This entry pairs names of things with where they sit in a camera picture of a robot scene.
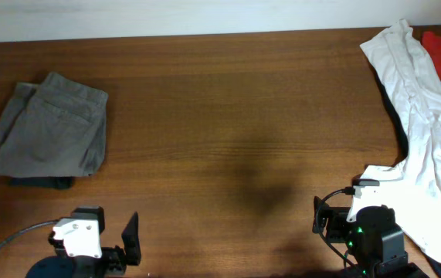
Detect grey shorts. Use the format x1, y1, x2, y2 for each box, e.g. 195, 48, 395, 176
0, 72, 108, 178

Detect folded black garment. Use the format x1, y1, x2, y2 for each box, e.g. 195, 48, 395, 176
9, 177, 75, 190

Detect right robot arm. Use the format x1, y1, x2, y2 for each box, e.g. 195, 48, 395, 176
312, 178, 427, 278

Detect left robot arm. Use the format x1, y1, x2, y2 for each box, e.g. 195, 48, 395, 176
26, 206, 141, 278

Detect white shirt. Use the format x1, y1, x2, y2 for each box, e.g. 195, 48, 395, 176
361, 19, 441, 263

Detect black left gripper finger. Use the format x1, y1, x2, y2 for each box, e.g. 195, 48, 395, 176
121, 212, 141, 266
70, 206, 105, 234

